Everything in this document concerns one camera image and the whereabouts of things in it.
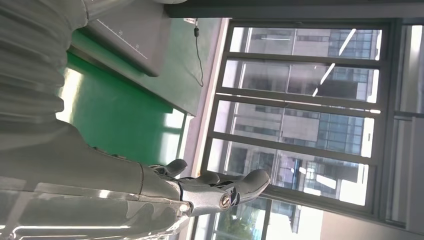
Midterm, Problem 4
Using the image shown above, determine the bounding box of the green conveyor belt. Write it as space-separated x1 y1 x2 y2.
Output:
54 29 188 167

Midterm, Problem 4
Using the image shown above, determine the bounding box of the black weighing platform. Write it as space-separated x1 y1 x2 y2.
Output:
77 0 173 78

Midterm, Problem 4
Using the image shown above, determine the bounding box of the dark framed window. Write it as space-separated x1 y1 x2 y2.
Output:
200 18 424 240

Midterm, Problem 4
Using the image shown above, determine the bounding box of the thin black cable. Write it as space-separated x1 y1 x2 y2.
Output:
193 20 205 88

